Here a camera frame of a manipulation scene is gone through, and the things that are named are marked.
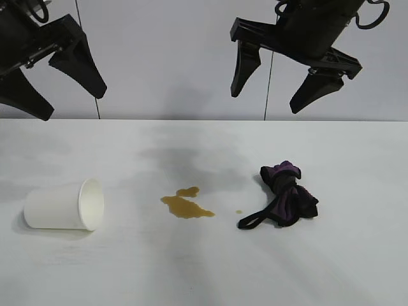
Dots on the brown spilled liquid puddle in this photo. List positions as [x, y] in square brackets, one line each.
[185, 208]

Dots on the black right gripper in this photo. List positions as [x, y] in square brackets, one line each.
[312, 35]

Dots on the purple and black cloth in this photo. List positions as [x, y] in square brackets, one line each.
[296, 204]

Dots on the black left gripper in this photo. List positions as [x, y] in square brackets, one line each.
[22, 35]

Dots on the white paper cup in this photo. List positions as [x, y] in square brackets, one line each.
[54, 207]

